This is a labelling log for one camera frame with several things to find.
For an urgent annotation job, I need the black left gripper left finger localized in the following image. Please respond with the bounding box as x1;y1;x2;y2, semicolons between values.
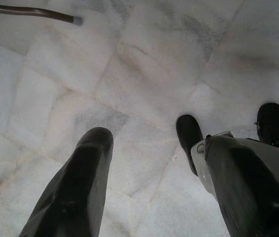
18;126;114;237

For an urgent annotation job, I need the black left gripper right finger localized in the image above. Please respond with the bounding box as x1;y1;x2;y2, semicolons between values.
204;135;279;237

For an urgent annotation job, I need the grey robot left leg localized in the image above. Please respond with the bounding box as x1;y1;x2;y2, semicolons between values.
190;131;279;198

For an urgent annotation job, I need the black robot right foot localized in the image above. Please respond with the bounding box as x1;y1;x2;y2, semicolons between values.
257;102;279;144

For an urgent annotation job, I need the black robot foot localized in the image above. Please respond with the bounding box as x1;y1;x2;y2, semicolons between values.
175;114;204;177
257;102;279;144

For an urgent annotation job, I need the black robot left foot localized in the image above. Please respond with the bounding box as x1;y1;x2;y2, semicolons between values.
175;114;204;177

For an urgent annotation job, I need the dark brown chair leg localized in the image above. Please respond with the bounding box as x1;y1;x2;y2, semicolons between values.
0;4;83;26

